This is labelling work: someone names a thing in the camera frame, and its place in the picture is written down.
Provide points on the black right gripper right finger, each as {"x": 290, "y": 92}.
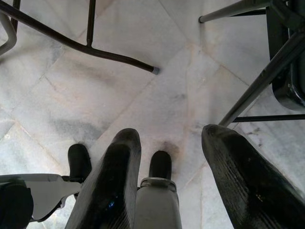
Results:
{"x": 250, "y": 186}

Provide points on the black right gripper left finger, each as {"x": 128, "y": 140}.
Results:
{"x": 112, "y": 181}

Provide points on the robot left leg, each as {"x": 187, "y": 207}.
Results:
{"x": 79, "y": 159}

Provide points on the robot leg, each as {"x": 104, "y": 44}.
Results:
{"x": 79, "y": 159}
{"x": 159, "y": 202}

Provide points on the robot right leg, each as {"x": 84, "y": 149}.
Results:
{"x": 159, "y": 202}

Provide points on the marble top folding table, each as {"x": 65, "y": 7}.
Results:
{"x": 71, "y": 43}

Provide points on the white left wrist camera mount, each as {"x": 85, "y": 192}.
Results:
{"x": 43, "y": 188}

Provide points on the grey frame black folding chair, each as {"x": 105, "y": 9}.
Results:
{"x": 286, "y": 78}

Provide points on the grey metal tube frame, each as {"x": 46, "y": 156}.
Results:
{"x": 10, "y": 35}

